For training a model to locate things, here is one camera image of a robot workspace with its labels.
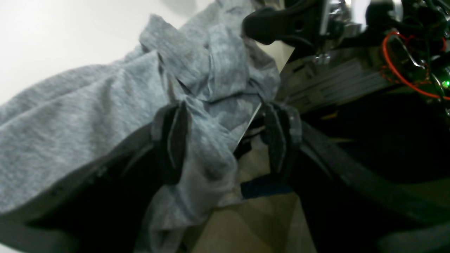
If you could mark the grey t-shirt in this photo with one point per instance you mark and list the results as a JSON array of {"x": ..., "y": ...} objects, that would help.
[{"x": 76, "y": 117}]

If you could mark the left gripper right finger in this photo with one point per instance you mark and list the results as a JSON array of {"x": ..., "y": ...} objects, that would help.
[{"x": 348, "y": 208}]

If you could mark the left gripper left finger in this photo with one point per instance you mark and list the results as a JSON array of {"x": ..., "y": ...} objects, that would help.
[{"x": 100, "y": 207}]

